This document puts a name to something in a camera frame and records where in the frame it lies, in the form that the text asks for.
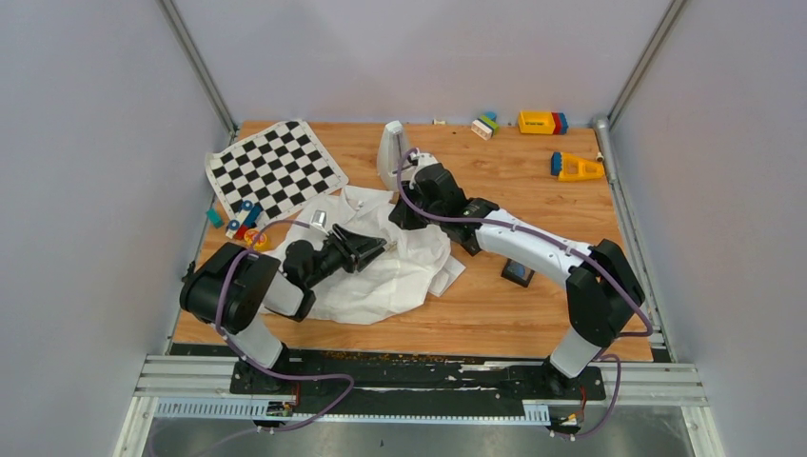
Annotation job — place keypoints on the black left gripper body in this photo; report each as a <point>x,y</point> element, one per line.
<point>337,254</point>

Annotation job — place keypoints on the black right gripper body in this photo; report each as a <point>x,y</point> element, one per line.
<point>415,198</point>

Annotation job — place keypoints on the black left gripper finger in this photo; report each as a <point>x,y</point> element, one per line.
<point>351,239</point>
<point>362,256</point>

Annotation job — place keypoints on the white button-up shirt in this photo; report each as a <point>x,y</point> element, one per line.
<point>417,262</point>

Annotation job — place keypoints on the black square frame box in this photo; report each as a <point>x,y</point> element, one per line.
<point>517,273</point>

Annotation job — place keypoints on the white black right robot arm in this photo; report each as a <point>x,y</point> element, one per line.
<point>603,293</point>

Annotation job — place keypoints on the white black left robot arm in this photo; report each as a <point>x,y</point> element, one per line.
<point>230,288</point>

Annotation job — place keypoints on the white metronome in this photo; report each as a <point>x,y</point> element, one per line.
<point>393,145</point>

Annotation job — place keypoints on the yellow orange round toy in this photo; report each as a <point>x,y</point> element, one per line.
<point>257,240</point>

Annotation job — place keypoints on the white green blue blocks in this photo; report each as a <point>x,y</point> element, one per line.
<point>485,126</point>

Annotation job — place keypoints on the blue red toy car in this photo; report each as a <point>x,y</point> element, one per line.
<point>245,218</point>

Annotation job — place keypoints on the black white checkerboard mat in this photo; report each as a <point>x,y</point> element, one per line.
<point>278,169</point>

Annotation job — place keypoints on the yellow red blue block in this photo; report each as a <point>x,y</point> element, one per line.
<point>542,122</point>

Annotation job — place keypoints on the teal small block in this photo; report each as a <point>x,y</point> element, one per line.
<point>214,218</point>

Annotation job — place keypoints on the yellow blue triangular toy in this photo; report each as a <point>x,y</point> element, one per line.
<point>567,167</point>

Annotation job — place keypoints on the grey metal corner pipe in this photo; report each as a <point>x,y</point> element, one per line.
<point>602,129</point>

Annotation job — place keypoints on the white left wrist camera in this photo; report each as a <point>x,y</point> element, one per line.
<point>318,220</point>

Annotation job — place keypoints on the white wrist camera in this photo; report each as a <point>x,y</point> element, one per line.
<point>415,162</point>
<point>318,220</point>

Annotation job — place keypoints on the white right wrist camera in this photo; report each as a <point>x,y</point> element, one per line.
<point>415,162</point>

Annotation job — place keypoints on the black square frame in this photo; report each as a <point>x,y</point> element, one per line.
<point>471,245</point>

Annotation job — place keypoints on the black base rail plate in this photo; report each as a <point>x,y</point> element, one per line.
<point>378,383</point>

